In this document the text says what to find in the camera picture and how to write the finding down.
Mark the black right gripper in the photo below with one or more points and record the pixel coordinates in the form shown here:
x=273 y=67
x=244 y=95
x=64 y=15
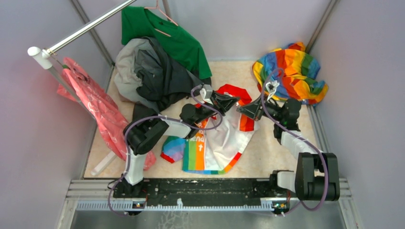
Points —
x=253 y=109

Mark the green t-shirt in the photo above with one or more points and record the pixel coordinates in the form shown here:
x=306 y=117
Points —
x=137 y=22

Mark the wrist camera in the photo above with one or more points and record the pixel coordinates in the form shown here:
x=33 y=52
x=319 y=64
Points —
x=206 y=94
x=271 y=87

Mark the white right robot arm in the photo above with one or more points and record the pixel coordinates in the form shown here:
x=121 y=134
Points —
x=317 y=174

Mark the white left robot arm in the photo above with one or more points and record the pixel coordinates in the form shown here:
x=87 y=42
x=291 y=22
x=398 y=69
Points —
x=143 y=134

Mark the silver clothes rail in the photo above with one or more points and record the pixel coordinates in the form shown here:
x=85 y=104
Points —
x=42 y=55

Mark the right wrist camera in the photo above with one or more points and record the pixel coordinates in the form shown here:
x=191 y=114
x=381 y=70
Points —
x=271 y=87

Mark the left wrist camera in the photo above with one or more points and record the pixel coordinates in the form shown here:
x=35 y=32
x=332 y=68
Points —
x=206 y=94

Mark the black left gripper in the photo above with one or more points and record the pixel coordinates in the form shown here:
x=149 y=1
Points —
x=222 y=102

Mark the rainbow striped garment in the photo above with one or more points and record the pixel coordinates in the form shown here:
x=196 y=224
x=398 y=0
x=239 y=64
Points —
x=295 y=70

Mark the pink patterned garment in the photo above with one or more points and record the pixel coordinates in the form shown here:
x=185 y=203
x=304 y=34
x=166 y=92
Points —
x=109 y=119

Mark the pink clothes hanger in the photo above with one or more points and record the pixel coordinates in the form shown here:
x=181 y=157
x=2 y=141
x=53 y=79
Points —
x=163 y=10

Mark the aluminium frame rail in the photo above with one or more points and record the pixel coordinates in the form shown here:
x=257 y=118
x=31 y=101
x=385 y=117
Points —
x=88 y=204

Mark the red white cartoon jacket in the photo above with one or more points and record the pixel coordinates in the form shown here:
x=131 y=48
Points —
x=219 y=143

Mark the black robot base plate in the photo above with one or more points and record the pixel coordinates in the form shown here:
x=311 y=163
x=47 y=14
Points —
x=204 y=192

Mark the dark grey jacket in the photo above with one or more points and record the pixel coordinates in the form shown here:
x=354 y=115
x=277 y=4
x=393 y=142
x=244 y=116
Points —
x=147 y=75

